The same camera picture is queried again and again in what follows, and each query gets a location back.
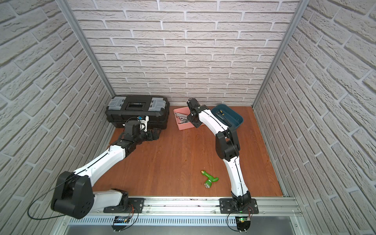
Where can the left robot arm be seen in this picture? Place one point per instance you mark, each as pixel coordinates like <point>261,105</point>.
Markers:
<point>74,196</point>

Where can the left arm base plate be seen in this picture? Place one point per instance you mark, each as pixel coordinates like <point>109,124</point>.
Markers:
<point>127,205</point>

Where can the right aluminium corner post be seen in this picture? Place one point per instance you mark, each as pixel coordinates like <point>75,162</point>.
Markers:
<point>301,7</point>

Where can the steel wrench in pink box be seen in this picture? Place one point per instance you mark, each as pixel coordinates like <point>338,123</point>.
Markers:
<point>182,118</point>

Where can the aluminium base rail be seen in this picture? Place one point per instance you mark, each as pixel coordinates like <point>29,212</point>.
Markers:
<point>191,206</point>

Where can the left controller board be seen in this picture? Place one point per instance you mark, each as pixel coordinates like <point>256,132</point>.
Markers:
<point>120,223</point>

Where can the black tool in teal box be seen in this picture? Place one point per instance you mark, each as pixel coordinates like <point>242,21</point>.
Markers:
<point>224,118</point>

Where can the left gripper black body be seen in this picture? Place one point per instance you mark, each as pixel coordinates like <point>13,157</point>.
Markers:
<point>153,134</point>

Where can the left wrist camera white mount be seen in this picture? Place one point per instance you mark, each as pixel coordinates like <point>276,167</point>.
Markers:
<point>143,120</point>

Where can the teal plastic storage box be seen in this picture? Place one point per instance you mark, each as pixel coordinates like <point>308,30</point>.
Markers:
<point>233,117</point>

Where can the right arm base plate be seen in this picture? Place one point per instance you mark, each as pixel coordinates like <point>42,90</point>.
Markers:
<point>228,205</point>

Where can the left aluminium corner post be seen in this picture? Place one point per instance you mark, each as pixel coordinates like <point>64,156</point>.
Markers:
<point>79,33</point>

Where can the black plastic toolbox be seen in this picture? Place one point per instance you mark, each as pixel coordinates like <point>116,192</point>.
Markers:
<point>121,108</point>

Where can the aluminium corner post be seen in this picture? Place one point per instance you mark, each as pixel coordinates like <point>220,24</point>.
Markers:
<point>79,33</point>
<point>301,7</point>

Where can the right controller board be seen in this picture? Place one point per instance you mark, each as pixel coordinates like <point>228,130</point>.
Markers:
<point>243,223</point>

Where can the pink plastic storage box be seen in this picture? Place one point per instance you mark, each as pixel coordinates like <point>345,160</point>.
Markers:
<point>185,111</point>

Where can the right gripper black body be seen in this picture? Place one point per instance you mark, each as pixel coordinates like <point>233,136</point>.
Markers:
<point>196,122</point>

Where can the green toy drill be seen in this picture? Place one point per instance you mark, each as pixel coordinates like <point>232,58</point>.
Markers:
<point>210,179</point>

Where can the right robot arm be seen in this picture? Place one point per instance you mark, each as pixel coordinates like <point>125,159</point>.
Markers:
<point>227,147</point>

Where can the controller board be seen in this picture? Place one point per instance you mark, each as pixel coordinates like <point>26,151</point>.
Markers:
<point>120,223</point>
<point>243,223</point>

